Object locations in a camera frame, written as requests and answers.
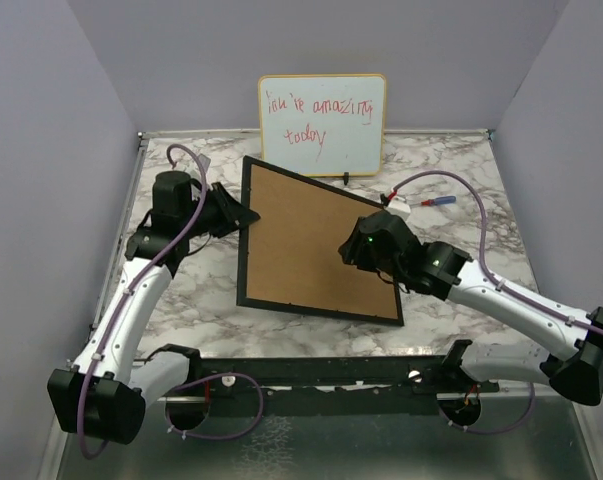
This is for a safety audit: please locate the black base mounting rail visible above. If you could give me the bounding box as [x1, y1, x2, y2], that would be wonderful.
[166, 355, 498, 418]

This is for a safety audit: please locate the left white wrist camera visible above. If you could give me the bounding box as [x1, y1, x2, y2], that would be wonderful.
[188, 153, 211, 177]

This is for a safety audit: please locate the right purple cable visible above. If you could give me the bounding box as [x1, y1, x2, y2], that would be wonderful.
[388, 170, 603, 435]

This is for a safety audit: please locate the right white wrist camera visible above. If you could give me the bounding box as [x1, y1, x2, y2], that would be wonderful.
[381, 190, 412, 220]

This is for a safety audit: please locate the purple cable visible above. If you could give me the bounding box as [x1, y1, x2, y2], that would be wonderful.
[77, 143, 265, 460]
[388, 170, 603, 435]

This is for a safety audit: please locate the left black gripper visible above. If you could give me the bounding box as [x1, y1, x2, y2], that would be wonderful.
[181, 181, 259, 238]

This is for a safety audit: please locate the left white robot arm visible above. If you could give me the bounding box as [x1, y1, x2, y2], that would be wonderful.
[47, 171, 260, 444]

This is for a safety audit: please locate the yellow-framed whiteboard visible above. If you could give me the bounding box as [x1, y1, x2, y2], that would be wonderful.
[258, 73, 387, 177]

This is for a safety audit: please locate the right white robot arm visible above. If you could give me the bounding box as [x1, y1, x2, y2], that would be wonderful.
[338, 210, 603, 406]

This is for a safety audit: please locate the black picture frame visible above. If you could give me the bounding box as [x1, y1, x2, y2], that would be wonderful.
[236, 156, 404, 327]

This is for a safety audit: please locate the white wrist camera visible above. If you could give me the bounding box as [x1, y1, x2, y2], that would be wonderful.
[381, 190, 412, 220]
[188, 153, 211, 177]

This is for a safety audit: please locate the aluminium table edge rail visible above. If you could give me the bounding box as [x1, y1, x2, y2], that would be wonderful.
[85, 131, 147, 345]

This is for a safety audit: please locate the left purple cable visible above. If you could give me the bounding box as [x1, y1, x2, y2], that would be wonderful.
[77, 143, 265, 460]

